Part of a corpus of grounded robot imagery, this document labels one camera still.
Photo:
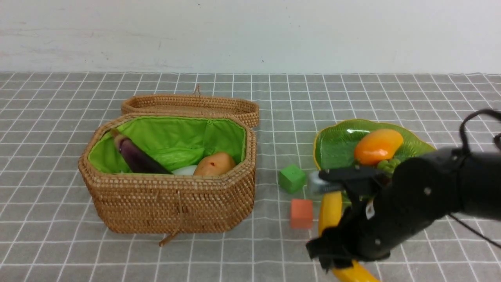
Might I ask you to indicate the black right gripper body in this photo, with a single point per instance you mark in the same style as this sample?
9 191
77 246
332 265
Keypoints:
361 235

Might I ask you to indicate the yellow banana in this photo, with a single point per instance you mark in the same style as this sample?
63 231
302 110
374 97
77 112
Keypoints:
330 213

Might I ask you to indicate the green grape bunch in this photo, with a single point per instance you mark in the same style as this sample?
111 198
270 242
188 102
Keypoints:
388 165

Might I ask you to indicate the orange mango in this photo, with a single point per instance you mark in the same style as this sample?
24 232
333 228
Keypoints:
377 146

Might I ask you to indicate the brown potato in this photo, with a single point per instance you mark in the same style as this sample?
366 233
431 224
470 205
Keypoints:
217 164

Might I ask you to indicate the white radish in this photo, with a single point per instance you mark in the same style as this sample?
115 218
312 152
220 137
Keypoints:
187 170

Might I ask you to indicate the purple eggplant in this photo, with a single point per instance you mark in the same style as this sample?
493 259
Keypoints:
138 161

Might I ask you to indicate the green bitter gourd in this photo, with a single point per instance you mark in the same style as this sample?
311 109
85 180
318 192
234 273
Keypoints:
176 157

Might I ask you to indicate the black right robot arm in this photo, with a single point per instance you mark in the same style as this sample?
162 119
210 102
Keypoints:
387 211

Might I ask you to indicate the orange foam cube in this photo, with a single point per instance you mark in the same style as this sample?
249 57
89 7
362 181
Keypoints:
301 214

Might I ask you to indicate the green foam cube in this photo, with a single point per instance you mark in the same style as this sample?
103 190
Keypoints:
291 179

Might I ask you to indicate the green glass plate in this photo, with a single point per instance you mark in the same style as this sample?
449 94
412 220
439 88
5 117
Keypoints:
334 146

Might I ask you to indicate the woven wicker basket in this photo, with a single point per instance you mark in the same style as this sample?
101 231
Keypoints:
154 203

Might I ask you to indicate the grey checkered tablecloth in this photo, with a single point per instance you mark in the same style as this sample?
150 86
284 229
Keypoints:
49 228

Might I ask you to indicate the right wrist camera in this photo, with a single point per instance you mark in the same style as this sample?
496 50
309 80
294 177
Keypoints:
356 182

